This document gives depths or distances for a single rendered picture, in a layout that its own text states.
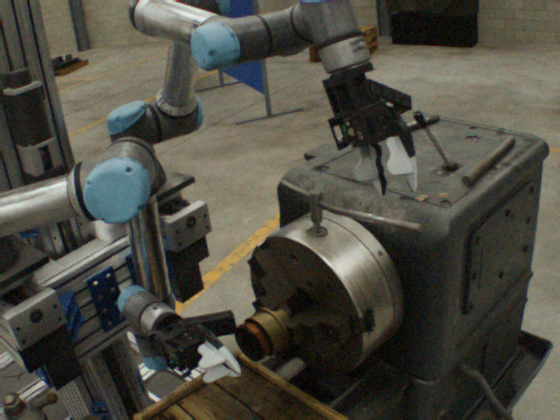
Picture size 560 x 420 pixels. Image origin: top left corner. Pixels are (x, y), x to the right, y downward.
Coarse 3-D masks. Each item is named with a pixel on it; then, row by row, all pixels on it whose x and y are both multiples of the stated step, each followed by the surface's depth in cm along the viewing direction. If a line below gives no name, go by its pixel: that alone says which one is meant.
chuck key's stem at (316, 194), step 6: (312, 192) 95; (318, 192) 95; (312, 198) 96; (318, 198) 95; (312, 204) 96; (312, 210) 97; (318, 210) 97; (312, 216) 98; (318, 216) 97; (318, 222) 98; (318, 228) 99
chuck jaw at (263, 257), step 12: (264, 252) 104; (252, 264) 105; (264, 264) 103; (276, 264) 104; (264, 276) 103; (276, 276) 103; (288, 276) 105; (264, 288) 101; (276, 288) 102; (288, 288) 103; (264, 300) 100; (276, 300) 101
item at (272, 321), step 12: (264, 312) 99; (276, 312) 100; (252, 324) 96; (264, 324) 96; (276, 324) 97; (240, 336) 99; (252, 336) 94; (264, 336) 95; (276, 336) 96; (288, 336) 97; (240, 348) 99; (252, 348) 100; (264, 348) 95; (276, 348) 97; (252, 360) 98
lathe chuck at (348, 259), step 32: (288, 224) 107; (288, 256) 102; (320, 256) 95; (352, 256) 96; (320, 288) 98; (352, 288) 93; (384, 288) 97; (384, 320) 98; (320, 352) 107; (352, 352) 99
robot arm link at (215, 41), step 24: (144, 0) 101; (168, 0) 98; (144, 24) 101; (168, 24) 92; (192, 24) 85; (216, 24) 79; (240, 24) 80; (264, 24) 82; (192, 48) 82; (216, 48) 78; (240, 48) 80; (264, 48) 82
